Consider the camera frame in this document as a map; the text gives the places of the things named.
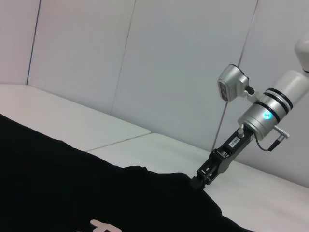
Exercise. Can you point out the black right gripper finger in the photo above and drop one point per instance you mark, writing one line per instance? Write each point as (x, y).
(216, 172)
(200, 181)

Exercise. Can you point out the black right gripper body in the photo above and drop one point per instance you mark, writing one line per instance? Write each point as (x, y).
(231, 149)

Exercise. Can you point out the black shirt with FREE print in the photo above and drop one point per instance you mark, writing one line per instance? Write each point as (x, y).
(96, 193)

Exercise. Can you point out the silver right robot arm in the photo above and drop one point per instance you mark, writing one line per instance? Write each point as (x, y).
(270, 108)

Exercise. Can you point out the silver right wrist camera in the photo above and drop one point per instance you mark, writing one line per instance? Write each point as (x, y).
(231, 82)

